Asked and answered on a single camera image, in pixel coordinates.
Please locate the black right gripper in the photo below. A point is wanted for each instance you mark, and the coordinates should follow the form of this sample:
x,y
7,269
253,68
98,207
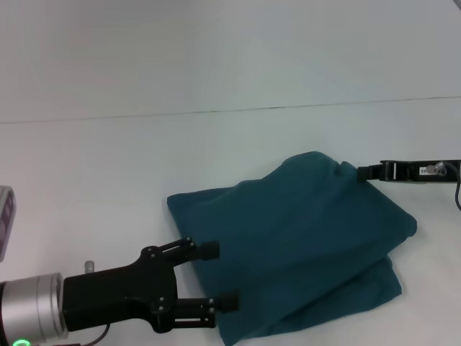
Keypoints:
x,y
417,172

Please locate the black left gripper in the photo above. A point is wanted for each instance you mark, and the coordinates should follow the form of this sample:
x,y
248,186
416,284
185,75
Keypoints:
x,y
122,292

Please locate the teal blue shirt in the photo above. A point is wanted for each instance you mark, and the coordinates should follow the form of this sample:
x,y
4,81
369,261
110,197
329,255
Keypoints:
x,y
288,245

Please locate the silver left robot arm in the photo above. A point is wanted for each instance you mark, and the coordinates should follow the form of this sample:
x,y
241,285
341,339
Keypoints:
x,y
30,310

